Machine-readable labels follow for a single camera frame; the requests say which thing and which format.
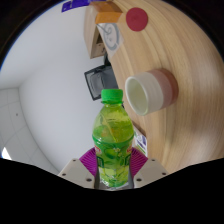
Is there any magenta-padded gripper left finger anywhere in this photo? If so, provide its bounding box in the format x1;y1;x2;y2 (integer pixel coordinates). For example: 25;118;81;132
57;147;99;189

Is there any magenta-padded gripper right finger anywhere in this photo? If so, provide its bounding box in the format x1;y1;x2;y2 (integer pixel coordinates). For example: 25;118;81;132
128;147;170;189

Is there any green drink bottle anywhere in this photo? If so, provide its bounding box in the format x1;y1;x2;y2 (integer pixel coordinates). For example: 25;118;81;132
91;88;135;189

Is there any green and white leaflet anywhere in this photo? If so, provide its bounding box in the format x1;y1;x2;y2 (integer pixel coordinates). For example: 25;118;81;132
132;128;148;157

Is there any rectangular ceiling light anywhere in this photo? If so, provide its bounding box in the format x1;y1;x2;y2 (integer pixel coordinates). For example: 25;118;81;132
0;146;13;161

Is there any white and pink mug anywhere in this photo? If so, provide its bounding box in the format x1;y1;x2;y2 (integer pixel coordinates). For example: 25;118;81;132
124;68;179;117

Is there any grey mesh office chair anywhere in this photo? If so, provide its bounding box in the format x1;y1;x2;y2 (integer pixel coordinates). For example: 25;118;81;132
83;64;119;101

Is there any wooden side desk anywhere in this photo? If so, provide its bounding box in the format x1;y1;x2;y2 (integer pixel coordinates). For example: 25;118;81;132
83;6;116;60

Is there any paper with circle print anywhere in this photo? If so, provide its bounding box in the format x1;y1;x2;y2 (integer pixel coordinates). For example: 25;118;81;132
99;22;125;59

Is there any flat round red coaster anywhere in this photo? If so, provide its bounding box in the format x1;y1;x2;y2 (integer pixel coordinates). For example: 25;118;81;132
125;7;149;33

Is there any orange-brown cardboard box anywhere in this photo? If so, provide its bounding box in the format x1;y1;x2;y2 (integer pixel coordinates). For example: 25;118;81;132
89;0;124;25

